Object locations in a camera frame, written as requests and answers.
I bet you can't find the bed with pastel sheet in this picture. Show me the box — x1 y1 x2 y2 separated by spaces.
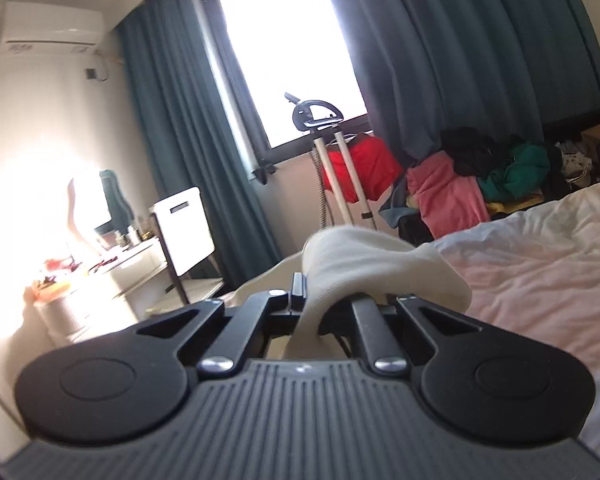
432 175 600 461

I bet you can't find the white air conditioner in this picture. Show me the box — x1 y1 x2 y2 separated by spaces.
0 1 105 56

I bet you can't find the narrow teal curtain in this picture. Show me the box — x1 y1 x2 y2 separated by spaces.
116 0 283 286

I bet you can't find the blue-grey cloth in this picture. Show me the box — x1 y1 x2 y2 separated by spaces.
380 180 422 231

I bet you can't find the pink garment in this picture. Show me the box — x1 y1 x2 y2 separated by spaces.
406 152 492 240

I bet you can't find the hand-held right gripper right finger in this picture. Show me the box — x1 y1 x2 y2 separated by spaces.
321 294 482 377

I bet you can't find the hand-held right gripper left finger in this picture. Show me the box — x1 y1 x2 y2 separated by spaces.
135 272 307 378

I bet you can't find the white patterned bag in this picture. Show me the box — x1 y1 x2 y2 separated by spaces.
555 142 597 184

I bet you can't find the dark framed window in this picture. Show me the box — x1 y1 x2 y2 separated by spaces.
200 0 371 163

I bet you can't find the desk mirror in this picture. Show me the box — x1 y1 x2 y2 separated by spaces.
67 167 136 251

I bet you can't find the green garment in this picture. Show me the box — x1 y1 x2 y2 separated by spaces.
477 142 552 201

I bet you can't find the white dressing desk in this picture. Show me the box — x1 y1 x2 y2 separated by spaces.
87 237 176 311

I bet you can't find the yellow cloth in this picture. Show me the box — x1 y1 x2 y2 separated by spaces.
485 194 546 217

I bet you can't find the cream garment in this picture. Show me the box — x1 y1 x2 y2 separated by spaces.
230 226 473 361

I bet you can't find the wide teal curtain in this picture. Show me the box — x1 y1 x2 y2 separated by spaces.
315 0 600 161

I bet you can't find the white chair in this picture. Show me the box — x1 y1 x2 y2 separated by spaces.
152 186 226 306

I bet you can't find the red garment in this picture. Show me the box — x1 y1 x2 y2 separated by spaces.
321 135 405 203

